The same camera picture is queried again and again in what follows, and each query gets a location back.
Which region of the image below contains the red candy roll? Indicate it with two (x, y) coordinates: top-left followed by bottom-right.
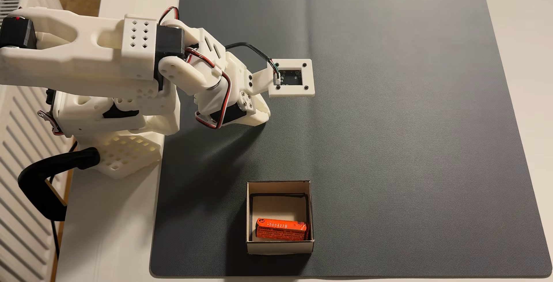
(254, 217), (311, 242)

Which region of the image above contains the small open cardboard box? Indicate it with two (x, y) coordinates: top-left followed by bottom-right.
(245, 180), (315, 256)

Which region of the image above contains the grey textured mat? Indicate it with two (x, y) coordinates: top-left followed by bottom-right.
(149, 0), (553, 279)

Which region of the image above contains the black table clamp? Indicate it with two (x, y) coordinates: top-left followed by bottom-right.
(18, 147), (101, 222)

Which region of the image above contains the white radiator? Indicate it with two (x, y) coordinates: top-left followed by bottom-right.
(0, 0), (75, 282)

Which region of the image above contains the red and black servo cable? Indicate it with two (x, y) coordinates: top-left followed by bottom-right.
(185, 47), (233, 130)

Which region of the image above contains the black camera cable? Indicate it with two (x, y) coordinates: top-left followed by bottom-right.
(224, 42), (281, 76)

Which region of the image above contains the white square camera mount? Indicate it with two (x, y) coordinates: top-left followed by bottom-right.
(251, 58), (315, 98)

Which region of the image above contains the short red black servo cable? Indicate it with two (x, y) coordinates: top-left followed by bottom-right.
(157, 6), (180, 26)

